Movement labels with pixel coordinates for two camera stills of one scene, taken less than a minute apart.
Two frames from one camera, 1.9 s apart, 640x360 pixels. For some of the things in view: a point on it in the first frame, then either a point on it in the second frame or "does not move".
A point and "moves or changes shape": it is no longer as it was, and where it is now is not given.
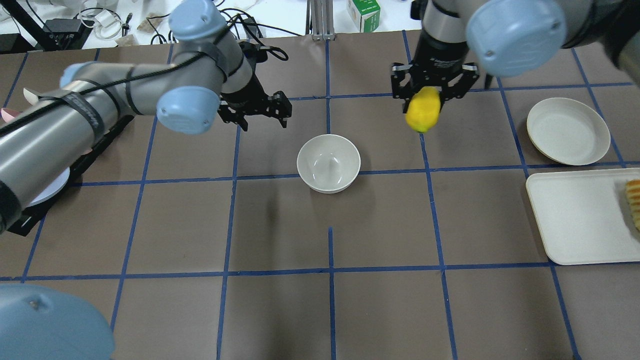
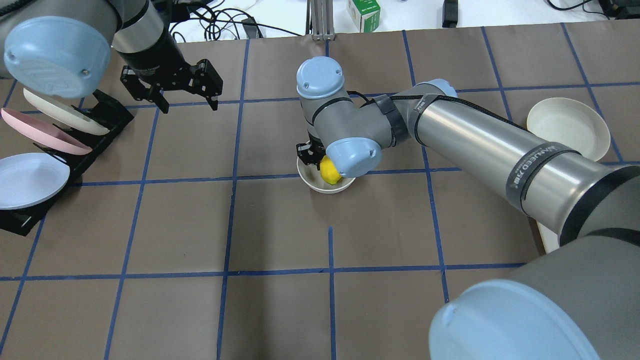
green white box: [365, 14] does not move
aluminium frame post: [319, 21] does not move
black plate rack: [30, 215] does not move
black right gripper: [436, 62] -> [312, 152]
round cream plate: [569, 131] does not move
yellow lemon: [423, 109] moves or changes shape
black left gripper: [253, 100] -> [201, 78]
